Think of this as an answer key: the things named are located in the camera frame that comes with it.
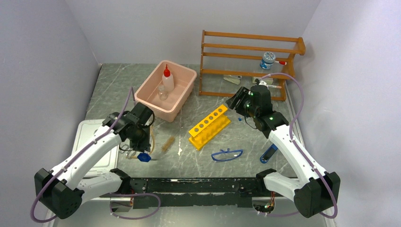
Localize pink plastic bin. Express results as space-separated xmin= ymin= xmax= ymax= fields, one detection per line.
xmin=135 ymin=60 xmax=197 ymax=122

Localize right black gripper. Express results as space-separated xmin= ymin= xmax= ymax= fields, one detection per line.
xmin=226 ymin=86 xmax=259 ymax=118

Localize blue funnel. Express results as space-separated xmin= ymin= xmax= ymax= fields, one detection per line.
xmin=137 ymin=153 xmax=152 ymax=162

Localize small white box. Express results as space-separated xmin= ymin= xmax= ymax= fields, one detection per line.
xmin=253 ymin=77 xmax=267 ymax=85

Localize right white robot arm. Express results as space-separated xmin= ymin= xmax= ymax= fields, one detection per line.
xmin=226 ymin=85 xmax=340 ymax=218

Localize yellow test tube rack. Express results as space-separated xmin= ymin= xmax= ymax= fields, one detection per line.
xmin=188 ymin=105 xmax=231 ymax=150

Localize blue-lidded jar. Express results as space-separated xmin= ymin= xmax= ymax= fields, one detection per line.
xmin=260 ymin=52 xmax=276 ymax=70

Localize white plastic tray lid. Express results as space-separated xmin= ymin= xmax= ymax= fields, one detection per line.
xmin=70 ymin=119 xmax=121 ymax=179

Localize tan rubber tubing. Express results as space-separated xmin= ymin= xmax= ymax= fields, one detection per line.
xmin=125 ymin=126 xmax=155 ymax=159

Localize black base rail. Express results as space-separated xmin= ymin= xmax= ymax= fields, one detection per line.
xmin=99 ymin=177 xmax=286 ymax=210

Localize small glass flask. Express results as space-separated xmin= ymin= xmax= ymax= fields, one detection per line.
xmin=158 ymin=85 xmax=168 ymax=101

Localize white stapler-like object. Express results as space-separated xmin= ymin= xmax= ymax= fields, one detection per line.
xmin=223 ymin=74 xmax=242 ymax=85

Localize red-capped squeeze bottle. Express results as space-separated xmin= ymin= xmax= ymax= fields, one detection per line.
xmin=162 ymin=64 xmax=174 ymax=92

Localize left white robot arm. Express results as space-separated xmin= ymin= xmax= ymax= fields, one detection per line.
xmin=30 ymin=103 xmax=155 ymax=222

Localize red-capped marker pen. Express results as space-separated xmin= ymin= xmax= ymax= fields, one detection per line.
xmin=275 ymin=61 xmax=287 ymax=65

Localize orange wooden shelf rack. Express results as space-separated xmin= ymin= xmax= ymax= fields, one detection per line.
xmin=199 ymin=30 xmax=306 ymax=101

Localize metal crucible tongs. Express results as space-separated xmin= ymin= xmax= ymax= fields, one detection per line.
xmin=118 ymin=143 xmax=134 ymax=158

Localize blue black handheld tool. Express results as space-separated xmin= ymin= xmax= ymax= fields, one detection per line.
xmin=260 ymin=144 xmax=278 ymax=164

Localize blue safety glasses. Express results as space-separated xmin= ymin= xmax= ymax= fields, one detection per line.
xmin=210 ymin=148 xmax=244 ymax=162

